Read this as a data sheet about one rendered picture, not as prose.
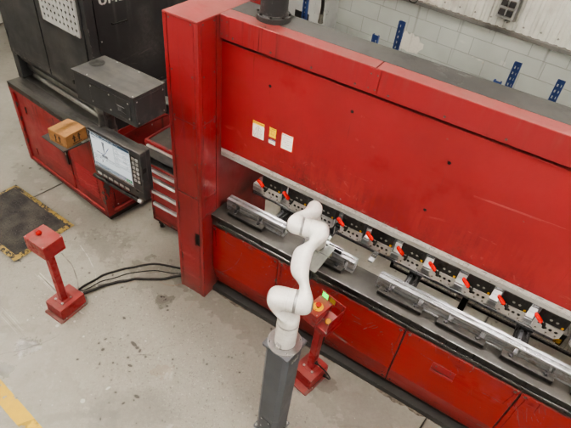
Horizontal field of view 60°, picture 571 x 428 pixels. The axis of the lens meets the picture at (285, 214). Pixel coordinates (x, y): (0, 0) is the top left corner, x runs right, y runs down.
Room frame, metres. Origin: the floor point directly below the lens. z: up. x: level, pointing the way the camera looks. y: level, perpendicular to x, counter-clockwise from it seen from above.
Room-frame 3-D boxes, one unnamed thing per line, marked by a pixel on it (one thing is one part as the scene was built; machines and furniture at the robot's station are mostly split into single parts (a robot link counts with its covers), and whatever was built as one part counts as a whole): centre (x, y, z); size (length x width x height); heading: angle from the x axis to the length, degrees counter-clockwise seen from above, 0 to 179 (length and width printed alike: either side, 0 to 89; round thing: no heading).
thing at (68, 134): (3.19, 1.80, 1.04); 0.30 x 0.26 x 0.12; 56
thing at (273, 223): (2.63, 0.20, 0.92); 0.50 x 0.06 x 0.10; 62
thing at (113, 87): (2.54, 1.05, 1.53); 0.51 x 0.25 x 0.85; 61
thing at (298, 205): (2.48, -0.08, 1.26); 0.15 x 0.09 x 0.17; 62
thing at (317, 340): (1.97, -0.33, 0.39); 0.05 x 0.05 x 0.54; 51
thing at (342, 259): (2.35, -0.33, 0.92); 0.39 x 0.06 x 0.10; 62
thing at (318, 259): (2.25, -0.21, 1.00); 0.26 x 0.18 x 0.01; 152
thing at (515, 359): (1.67, -1.50, 0.89); 0.30 x 0.05 x 0.03; 62
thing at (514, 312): (1.83, -1.32, 1.26); 0.15 x 0.09 x 0.17; 62
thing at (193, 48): (2.99, 0.50, 1.15); 0.85 x 0.25 x 2.30; 152
